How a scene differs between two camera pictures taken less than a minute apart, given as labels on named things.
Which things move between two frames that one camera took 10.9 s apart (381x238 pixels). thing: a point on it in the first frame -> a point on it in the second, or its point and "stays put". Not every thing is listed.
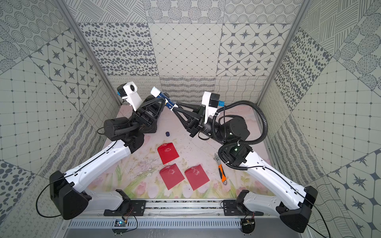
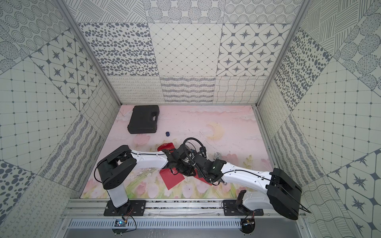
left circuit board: (119, 222) stays put
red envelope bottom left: (171, 176) stays put
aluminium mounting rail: (182, 210) stays put
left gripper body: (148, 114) -> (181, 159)
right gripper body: (199, 126) -> (206, 173)
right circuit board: (247, 225) stays put
